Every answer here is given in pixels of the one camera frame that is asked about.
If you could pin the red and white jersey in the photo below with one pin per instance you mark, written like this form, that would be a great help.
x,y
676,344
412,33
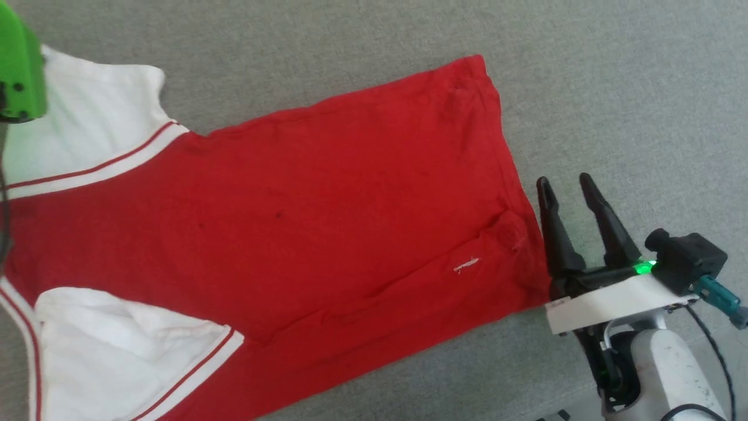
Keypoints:
x,y
292,234

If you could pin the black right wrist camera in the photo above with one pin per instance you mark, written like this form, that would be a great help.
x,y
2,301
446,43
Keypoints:
x,y
686,260

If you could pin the teal right camera connector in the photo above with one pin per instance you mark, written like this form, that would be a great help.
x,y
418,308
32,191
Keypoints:
x,y
721,298

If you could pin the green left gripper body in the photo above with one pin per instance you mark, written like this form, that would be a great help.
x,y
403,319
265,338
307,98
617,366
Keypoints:
x,y
20,70

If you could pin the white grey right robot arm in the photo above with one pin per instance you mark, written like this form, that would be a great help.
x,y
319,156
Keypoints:
x,y
666,374

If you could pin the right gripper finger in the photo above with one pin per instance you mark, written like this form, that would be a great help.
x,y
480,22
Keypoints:
x,y
610,228
558,234

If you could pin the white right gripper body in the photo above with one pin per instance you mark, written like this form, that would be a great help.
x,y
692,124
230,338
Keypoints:
x,y
613,301

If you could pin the grey fabric table cover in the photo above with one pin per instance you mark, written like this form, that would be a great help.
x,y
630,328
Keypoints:
x,y
613,88

